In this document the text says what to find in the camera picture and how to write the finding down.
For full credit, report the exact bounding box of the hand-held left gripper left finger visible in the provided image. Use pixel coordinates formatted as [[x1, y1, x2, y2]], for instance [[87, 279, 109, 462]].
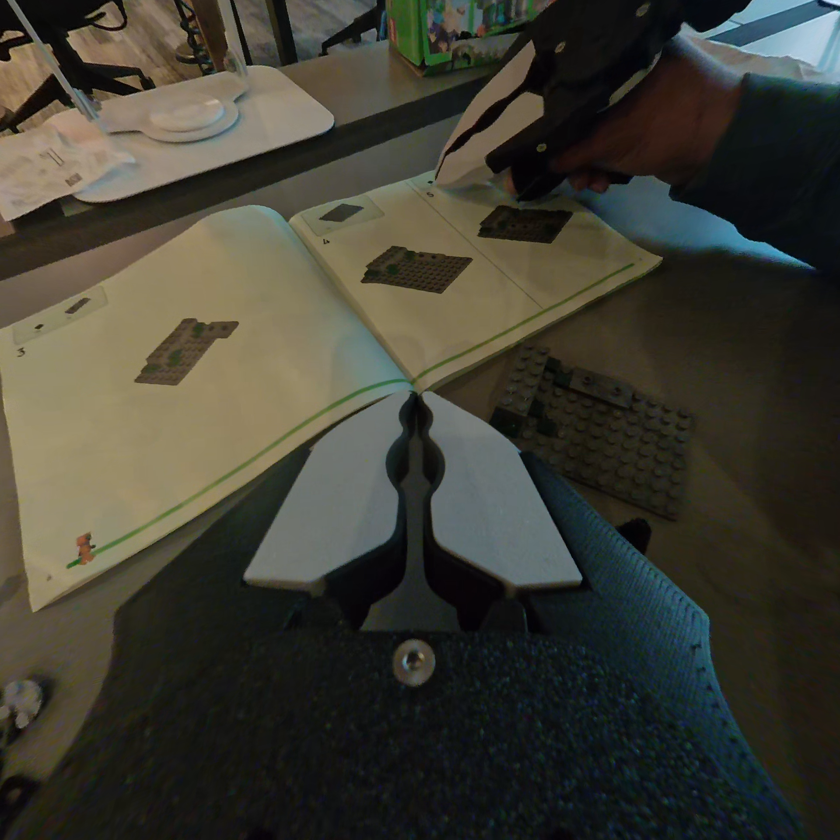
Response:
[[243, 392, 419, 598]]

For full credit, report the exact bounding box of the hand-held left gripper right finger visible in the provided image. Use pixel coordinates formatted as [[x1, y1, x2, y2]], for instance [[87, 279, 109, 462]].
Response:
[[419, 391, 585, 597]]

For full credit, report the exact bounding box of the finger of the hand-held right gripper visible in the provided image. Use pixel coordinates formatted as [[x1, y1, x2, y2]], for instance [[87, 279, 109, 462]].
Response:
[[438, 46, 540, 161], [435, 95, 548, 194]]

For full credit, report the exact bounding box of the dark grey studded brick plate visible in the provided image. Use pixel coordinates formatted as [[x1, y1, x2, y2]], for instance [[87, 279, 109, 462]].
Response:
[[525, 394, 697, 522]]

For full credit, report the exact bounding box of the person's right forearm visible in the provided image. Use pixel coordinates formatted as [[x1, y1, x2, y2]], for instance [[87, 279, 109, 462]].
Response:
[[669, 72, 840, 271]]

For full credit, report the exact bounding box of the grey desk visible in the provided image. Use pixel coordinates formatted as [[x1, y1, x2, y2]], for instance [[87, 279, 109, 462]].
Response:
[[0, 39, 840, 840]]

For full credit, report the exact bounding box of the person's right hand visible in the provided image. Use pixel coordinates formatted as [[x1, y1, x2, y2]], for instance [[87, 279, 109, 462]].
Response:
[[556, 34, 749, 194]]

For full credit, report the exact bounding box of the green toy set box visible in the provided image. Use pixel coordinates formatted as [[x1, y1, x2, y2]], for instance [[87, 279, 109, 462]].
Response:
[[386, 0, 532, 76]]

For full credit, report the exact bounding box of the open instruction booklet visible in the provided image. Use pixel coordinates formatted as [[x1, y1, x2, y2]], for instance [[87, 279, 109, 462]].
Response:
[[0, 174, 664, 613]]

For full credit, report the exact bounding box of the black office chair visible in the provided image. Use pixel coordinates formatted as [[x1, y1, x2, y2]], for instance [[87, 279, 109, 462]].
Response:
[[320, 0, 388, 56], [0, 0, 156, 132]]

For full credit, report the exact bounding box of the white lamp base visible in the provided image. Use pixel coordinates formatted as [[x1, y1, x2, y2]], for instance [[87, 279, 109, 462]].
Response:
[[0, 0, 336, 206]]

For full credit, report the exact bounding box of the white printed paper sheet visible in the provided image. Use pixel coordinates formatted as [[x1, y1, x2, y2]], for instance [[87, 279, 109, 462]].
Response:
[[0, 121, 137, 223]]

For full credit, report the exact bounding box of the black coiled cable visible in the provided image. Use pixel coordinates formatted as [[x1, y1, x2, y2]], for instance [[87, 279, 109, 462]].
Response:
[[174, 0, 206, 65]]

